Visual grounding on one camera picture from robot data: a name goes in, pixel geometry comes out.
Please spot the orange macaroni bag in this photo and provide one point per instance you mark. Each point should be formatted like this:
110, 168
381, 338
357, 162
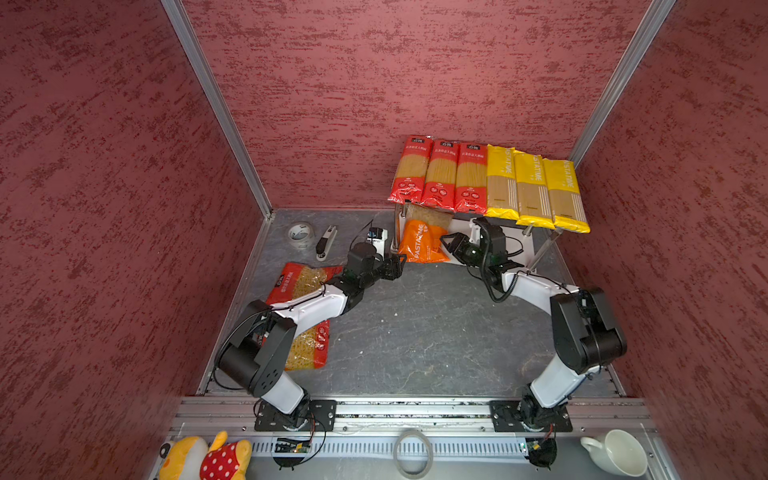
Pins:
421, 237

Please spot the yellow spaghetti bag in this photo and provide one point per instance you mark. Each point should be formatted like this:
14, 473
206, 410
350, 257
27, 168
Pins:
534, 207
565, 198

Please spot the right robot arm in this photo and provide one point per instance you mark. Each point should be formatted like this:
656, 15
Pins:
586, 335

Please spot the red fusilli bag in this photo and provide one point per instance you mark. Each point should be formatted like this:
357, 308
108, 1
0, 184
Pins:
309, 351
297, 280

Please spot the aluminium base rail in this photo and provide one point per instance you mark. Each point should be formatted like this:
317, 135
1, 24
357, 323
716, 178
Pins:
449, 428

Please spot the white two-tier shelf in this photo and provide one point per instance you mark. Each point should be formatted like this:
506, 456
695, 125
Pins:
534, 242

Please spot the red spaghetti bag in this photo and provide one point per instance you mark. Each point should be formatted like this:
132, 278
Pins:
471, 179
440, 179
409, 180

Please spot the yellow spaghetti bag crosswise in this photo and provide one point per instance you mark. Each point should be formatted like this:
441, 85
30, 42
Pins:
502, 201

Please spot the yellow plush toy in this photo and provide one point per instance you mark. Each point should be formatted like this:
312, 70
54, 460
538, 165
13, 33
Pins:
193, 458

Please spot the clear packing tape roll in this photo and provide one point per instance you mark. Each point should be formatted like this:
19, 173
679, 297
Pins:
301, 236

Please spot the white ceramic cup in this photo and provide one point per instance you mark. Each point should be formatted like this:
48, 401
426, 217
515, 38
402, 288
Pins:
617, 452

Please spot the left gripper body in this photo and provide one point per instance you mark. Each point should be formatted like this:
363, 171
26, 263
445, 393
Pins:
388, 269

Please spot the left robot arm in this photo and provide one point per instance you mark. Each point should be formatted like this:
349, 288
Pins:
255, 353

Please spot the black white stapler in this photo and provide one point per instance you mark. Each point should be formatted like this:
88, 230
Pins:
324, 244

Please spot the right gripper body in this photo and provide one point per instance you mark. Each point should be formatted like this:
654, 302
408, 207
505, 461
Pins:
471, 254

